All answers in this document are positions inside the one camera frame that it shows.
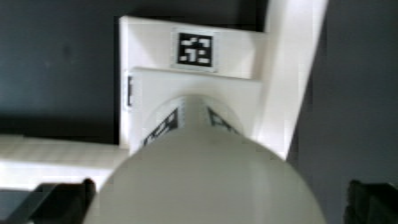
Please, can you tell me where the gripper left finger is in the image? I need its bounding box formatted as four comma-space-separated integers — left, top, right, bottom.
4, 178, 96, 224

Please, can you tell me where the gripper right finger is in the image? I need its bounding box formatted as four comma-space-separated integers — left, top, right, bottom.
343, 180, 398, 224

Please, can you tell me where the white lamp bulb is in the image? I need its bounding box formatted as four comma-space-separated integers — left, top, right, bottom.
84, 96, 327, 224

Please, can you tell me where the white U-shaped fence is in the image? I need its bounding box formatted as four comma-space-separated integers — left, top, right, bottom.
0, 0, 329, 190

